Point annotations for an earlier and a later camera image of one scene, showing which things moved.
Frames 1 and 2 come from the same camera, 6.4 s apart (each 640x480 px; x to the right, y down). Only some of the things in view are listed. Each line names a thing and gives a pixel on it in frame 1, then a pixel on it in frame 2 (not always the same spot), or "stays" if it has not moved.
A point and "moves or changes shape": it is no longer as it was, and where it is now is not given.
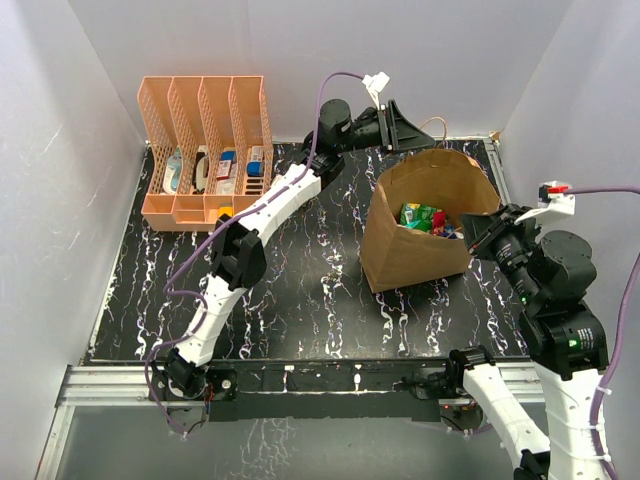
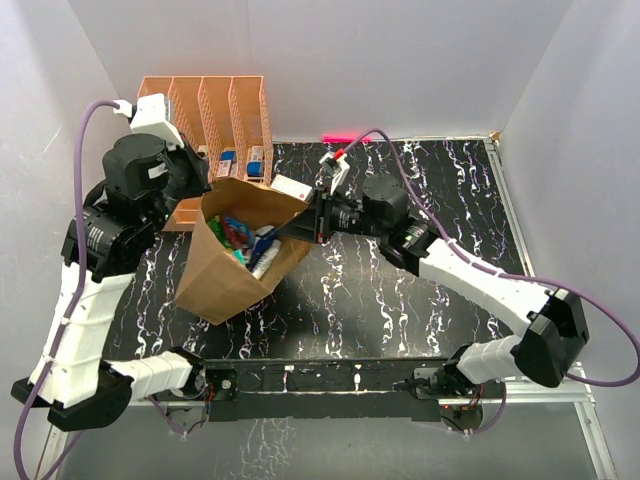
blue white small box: [256, 167] stays
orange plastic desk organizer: [208, 143] stays
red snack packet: [439, 222] moves or changes shape
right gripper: [482, 228] → [313, 224]
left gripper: [404, 136] → [198, 167]
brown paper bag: [414, 230] → [213, 284]
